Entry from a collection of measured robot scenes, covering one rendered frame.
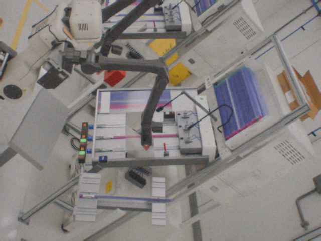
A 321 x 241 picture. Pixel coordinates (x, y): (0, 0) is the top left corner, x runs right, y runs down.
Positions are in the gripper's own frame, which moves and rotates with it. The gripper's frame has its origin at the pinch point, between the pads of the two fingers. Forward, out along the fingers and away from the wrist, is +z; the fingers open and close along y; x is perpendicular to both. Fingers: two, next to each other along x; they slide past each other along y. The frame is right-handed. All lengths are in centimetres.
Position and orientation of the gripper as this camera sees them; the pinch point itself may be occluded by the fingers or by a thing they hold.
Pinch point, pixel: (146, 148)
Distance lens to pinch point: 281.5
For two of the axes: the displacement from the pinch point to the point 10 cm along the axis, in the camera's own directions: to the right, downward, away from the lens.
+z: 0.0, 7.4, 6.8
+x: -10.0, 0.3, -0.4
